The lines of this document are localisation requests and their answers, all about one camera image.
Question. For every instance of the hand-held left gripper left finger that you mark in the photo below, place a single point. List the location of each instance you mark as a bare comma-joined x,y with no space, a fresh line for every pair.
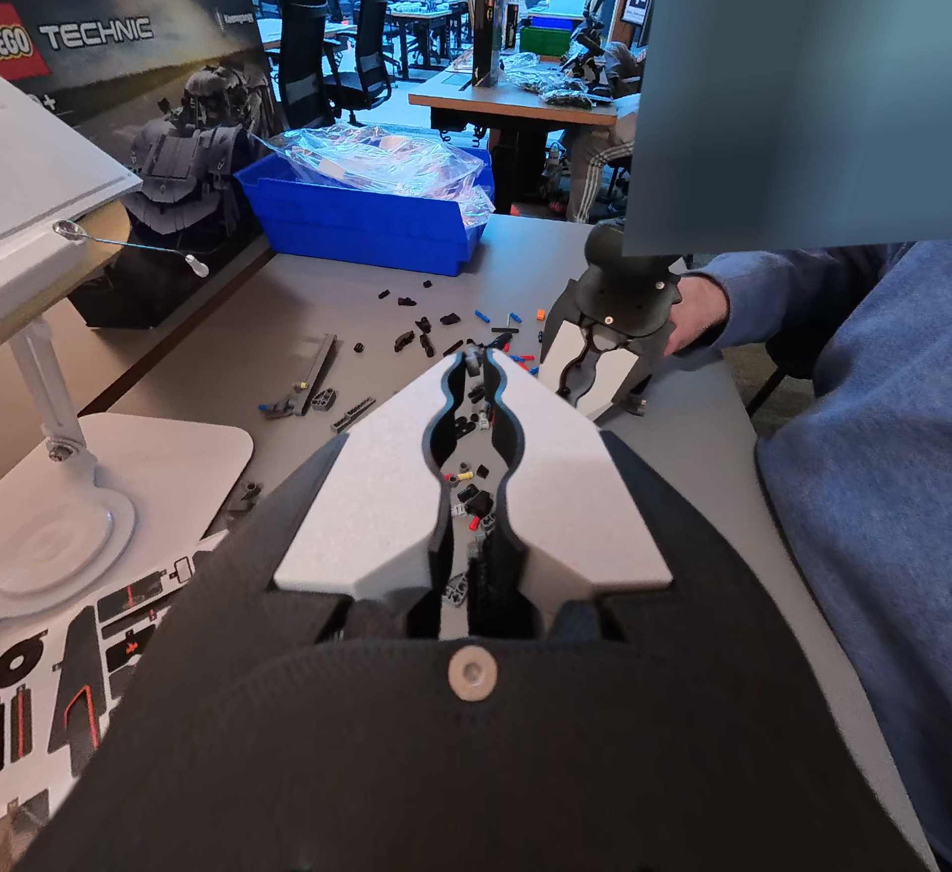
357,515

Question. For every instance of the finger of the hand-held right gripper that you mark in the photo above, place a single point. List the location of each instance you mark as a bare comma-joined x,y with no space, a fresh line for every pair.
610,381
564,351

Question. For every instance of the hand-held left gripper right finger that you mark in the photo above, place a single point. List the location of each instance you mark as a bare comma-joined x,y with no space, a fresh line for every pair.
587,515

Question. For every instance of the dark grey lego pin joiner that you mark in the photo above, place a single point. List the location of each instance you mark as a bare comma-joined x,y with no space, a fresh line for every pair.
474,363

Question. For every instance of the grey lego connector blue pin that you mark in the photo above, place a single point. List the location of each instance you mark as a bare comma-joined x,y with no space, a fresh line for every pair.
275,409

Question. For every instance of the long dark grey lego beam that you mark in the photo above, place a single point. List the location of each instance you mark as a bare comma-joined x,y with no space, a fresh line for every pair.
316,374

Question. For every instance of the person's right forearm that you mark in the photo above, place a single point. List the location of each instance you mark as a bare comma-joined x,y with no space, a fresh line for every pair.
803,299

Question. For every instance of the pile of small lego pins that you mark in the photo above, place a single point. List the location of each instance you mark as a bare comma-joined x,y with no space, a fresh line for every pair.
509,345

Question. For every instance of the dark grey ribbed lego piece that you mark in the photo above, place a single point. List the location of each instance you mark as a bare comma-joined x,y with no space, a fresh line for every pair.
353,415

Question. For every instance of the dark grey curved lego half-beam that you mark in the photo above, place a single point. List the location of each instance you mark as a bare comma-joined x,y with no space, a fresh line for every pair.
323,400

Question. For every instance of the black three-hole lego beam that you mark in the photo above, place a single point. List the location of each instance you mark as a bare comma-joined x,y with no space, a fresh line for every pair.
461,428

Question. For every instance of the Lego Technic box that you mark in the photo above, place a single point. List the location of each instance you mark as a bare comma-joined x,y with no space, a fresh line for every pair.
149,143

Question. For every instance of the person's right hand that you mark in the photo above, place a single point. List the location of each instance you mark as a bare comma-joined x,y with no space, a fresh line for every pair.
695,314

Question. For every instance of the dark grey wedge red pin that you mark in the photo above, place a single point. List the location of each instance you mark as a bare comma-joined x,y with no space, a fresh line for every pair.
636,405

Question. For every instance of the white desk stand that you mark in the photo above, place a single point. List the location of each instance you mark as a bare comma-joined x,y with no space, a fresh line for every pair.
149,463

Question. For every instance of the wooden office desk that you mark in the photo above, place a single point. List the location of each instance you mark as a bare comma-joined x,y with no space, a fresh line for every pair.
506,106

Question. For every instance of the blue plastic bin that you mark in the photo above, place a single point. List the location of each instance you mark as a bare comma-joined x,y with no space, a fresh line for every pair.
357,225

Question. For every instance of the green box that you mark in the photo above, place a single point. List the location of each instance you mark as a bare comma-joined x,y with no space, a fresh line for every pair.
547,40

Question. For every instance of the clear plastic bags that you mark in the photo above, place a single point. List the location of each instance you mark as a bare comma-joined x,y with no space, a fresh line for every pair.
372,158

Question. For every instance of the person's blue clothed torso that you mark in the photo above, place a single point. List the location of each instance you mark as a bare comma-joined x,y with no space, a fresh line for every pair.
870,515

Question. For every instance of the tall black carton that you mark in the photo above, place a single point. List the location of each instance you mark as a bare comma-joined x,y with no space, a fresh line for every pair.
487,32

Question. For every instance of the sticker sheet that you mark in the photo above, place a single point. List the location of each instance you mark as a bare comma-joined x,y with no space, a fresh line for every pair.
74,701

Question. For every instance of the black office chair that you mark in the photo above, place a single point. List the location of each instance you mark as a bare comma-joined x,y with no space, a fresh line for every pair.
305,54
364,61

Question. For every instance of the open instruction booklet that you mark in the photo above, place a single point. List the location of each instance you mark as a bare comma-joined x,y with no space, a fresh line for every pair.
52,158

